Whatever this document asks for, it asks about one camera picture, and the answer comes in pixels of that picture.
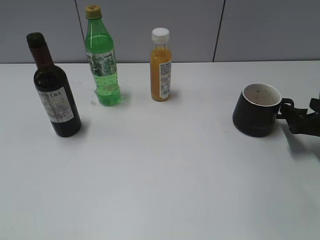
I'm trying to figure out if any dark red wine bottle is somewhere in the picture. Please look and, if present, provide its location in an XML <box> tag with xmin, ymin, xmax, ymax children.
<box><xmin>26</xmin><ymin>32</ymin><xmax>82</xmax><ymax>137</ymax></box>

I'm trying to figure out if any black mug white interior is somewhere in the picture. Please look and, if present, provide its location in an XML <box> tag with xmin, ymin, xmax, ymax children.
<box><xmin>232</xmin><ymin>83</ymin><xmax>294</xmax><ymax>137</ymax></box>

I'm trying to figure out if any orange juice bottle white cap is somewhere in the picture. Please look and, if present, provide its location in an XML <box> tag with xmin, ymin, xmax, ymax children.
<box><xmin>150</xmin><ymin>27</ymin><xmax>172</xmax><ymax>102</ymax></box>

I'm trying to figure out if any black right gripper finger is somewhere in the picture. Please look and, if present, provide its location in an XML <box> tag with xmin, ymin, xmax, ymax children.
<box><xmin>280</xmin><ymin>104</ymin><xmax>320</xmax><ymax>137</ymax></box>
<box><xmin>309</xmin><ymin>98</ymin><xmax>320</xmax><ymax>113</ymax></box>

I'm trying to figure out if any green plastic soda bottle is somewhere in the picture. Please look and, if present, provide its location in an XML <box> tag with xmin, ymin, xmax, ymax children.
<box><xmin>85</xmin><ymin>4</ymin><xmax>122</xmax><ymax>106</ymax></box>

